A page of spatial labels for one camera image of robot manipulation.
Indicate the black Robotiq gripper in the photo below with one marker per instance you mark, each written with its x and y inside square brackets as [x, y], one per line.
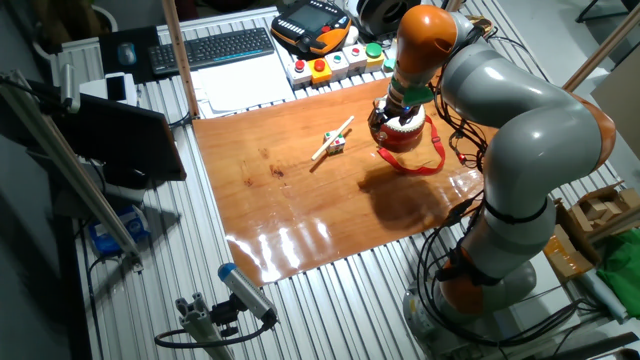
[406, 112]

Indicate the pale wooden drumstick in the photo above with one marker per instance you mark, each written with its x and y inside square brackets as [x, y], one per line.
[332, 138]

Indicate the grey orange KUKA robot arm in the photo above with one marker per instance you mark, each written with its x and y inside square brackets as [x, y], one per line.
[540, 135]

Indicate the red drum white skin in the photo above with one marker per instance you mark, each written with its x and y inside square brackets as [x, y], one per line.
[402, 142]

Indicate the yellow box big green button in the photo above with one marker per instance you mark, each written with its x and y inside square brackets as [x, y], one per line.
[374, 56]

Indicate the white box red button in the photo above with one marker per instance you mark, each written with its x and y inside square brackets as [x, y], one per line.
[355, 59]
[299, 75]

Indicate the white box green button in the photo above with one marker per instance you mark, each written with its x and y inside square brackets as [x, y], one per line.
[337, 66]

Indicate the yellow box red button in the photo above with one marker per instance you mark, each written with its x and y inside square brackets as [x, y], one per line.
[320, 72]

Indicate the small white round object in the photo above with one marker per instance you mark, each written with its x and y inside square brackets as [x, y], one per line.
[351, 35]

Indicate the black round spool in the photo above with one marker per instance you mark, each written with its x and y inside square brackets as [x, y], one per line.
[375, 17]

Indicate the glossy wood-pattern mat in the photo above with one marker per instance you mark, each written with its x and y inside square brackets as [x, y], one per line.
[300, 210]

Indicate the black orange teach pendant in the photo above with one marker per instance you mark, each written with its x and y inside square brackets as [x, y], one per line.
[310, 22]

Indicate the gold foil packet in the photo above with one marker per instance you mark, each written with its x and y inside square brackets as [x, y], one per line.
[480, 22]

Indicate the white paper stack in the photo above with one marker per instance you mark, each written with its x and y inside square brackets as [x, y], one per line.
[240, 85]

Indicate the black computer keyboard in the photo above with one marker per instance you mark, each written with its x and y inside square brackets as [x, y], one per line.
[210, 50]

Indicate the brown taped cardboard box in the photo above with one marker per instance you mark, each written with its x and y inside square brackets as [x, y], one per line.
[565, 257]

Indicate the cardboard box wooden blocks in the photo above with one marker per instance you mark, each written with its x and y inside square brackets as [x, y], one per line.
[600, 207]

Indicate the brown board panel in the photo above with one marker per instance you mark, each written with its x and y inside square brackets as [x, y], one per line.
[620, 110]

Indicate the black monitor screen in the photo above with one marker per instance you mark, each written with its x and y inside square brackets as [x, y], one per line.
[120, 135]

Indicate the grey computer mouse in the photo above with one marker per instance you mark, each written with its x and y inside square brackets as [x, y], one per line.
[127, 53]

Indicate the white smartphone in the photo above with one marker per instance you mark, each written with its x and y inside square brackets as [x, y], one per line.
[116, 87]

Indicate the black mouse pad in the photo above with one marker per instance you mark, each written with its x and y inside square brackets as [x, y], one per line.
[107, 67]

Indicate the white rolled tube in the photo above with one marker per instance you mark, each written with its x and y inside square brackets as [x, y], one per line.
[602, 295]

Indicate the blue plastic packet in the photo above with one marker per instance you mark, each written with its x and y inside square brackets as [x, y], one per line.
[117, 232]

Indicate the green cloth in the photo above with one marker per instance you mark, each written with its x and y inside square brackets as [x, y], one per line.
[622, 275]

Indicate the white flat box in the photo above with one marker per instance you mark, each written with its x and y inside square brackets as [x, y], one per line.
[90, 90]

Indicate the long aluminium diagonal bar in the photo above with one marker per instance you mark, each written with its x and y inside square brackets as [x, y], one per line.
[75, 177]

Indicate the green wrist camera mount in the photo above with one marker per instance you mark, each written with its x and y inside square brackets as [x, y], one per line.
[417, 95]

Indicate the silver metal post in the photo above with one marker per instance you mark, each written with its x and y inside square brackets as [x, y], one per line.
[453, 5]

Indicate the silver camera blue cap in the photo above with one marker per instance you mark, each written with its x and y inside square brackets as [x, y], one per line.
[245, 290]

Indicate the wooden post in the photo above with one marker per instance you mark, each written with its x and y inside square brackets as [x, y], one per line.
[600, 50]
[180, 55]

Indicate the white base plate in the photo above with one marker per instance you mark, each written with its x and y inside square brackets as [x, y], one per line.
[555, 295]

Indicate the black camera bracket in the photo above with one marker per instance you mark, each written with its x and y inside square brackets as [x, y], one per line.
[225, 315]

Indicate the aluminium profile mount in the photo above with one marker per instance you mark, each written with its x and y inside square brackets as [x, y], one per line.
[200, 325]

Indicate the small silver camera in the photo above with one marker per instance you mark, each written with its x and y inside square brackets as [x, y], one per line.
[69, 87]

